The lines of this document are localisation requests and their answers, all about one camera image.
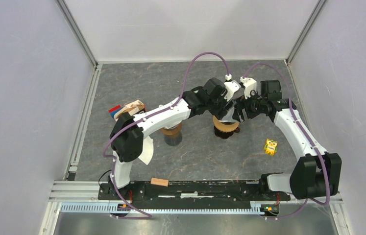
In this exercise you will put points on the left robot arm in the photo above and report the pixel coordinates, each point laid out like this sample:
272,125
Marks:
130,135

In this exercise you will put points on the yellow owl block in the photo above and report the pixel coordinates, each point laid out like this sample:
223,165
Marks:
270,147

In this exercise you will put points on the red blue block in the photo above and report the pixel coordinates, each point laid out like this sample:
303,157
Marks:
114,110

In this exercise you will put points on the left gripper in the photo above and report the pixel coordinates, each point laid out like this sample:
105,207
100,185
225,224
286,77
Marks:
220,112

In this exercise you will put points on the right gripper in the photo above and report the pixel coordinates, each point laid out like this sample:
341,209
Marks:
242,103

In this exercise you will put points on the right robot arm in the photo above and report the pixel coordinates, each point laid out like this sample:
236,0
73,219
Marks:
317,171

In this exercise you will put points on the white paper coffee filter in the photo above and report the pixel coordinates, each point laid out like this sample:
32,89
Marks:
173,124

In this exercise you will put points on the brown glass dripper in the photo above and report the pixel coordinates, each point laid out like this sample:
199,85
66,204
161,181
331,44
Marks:
225,135

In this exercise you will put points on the coffee filter box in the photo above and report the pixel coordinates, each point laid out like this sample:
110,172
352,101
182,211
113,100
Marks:
133,108

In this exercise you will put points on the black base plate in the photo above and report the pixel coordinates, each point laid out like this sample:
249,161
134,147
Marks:
203,195

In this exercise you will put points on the aluminium frame rail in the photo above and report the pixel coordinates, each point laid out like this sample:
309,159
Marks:
67,192

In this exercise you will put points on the wooden rectangular block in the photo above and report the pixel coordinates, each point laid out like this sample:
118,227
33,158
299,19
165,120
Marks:
159,182

